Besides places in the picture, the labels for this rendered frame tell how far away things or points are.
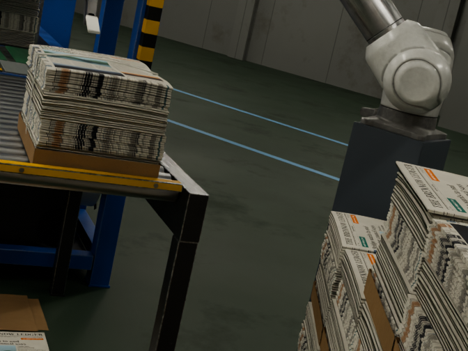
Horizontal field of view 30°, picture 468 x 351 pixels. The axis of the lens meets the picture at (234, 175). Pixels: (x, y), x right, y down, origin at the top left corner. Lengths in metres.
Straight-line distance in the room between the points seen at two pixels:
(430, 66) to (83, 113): 0.78
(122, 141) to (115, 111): 0.07
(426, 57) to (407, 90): 0.08
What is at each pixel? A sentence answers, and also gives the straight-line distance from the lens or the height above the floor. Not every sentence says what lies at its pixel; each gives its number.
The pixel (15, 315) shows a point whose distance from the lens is 3.18.
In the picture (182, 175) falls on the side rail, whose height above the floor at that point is 0.80.
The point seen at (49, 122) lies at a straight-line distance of 1.93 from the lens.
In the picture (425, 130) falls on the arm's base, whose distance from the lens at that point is 2.30.
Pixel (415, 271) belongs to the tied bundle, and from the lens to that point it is 1.22.
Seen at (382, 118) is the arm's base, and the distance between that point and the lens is 2.31.
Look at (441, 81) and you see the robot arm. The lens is 2.04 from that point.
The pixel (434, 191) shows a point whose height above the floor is 1.07.
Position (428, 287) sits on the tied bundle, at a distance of 1.13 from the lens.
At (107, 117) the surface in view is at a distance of 1.95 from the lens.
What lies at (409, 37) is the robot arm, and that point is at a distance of 2.08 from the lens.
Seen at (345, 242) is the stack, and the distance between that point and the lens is 1.81.
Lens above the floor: 1.30
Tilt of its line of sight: 13 degrees down
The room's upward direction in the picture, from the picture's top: 13 degrees clockwise
